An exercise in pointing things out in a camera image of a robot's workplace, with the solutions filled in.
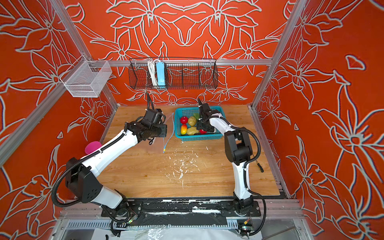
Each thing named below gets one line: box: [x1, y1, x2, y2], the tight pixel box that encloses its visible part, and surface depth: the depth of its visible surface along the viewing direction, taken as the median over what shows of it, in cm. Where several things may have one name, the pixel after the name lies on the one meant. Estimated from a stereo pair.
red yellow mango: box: [180, 124, 188, 135], surface depth 102 cm
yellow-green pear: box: [188, 116, 197, 127], surface depth 106 cm
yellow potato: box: [186, 126, 200, 136], surface depth 100 cm
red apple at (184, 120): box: [180, 116, 189, 125], surface depth 108 cm
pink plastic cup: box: [85, 141, 102, 155], surface depth 81 cm
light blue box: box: [156, 62, 166, 86], surface depth 92 cm
